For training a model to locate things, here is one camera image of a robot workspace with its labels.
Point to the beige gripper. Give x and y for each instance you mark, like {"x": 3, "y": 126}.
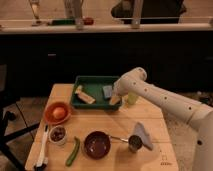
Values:
{"x": 114, "y": 100}

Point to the blue grey sponge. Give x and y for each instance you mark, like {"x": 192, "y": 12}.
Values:
{"x": 107, "y": 91}

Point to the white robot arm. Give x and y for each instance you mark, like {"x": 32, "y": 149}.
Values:
{"x": 194, "y": 113}

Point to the translucent green cup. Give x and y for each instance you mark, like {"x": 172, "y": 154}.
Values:
{"x": 132, "y": 98}

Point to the green plastic tray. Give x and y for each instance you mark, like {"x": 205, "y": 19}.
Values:
{"x": 93, "y": 86}

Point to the beige bread piece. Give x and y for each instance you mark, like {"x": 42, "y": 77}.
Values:
{"x": 83, "y": 96}

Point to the grey folded cloth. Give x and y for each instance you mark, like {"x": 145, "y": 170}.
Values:
{"x": 140, "y": 131}

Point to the metal measuring cup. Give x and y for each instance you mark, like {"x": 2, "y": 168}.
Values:
{"x": 135, "y": 143}

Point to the dark maroon bowl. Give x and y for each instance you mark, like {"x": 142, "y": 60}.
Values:
{"x": 97, "y": 145}

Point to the orange round fruit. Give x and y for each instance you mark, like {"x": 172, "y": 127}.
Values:
{"x": 59, "y": 113}

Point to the green cucumber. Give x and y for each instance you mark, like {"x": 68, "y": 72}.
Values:
{"x": 73, "y": 154}

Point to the white cup with dark contents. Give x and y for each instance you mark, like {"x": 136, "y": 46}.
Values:
{"x": 57, "y": 135}

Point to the orange plate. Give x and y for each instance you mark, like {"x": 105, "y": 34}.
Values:
{"x": 48, "y": 113}

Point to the long counter ledge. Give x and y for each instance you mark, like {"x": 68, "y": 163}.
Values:
{"x": 107, "y": 28}

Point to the green red tool on counter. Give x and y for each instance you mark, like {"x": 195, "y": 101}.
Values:
{"x": 59, "y": 22}

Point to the person in dark clothing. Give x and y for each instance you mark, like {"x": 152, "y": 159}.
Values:
{"x": 153, "y": 11}

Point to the white dish brush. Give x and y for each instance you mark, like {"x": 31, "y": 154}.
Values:
{"x": 43, "y": 146}

